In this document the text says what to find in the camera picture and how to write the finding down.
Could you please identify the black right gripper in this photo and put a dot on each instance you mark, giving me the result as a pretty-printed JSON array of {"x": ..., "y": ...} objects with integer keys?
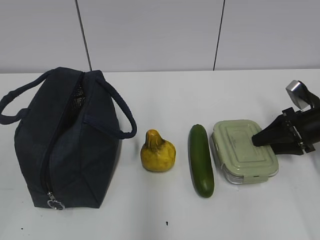
[{"x": 302, "y": 127}]

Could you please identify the green cucumber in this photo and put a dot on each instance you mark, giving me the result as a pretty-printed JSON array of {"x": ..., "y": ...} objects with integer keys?
[{"x": 200, "y": 161}]

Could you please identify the dark blue lunch bag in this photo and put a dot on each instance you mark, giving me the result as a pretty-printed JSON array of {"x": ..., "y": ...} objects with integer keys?
[{"x": 67, "y": 139}]

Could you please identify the green lidded glass container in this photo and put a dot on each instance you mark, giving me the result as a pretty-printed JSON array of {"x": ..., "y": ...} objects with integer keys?
[{"x": 241, "y": 162}]

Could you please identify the yellow pear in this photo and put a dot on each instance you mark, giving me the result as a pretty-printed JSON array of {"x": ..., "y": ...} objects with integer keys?
[{"x": 157, "y": 154}]

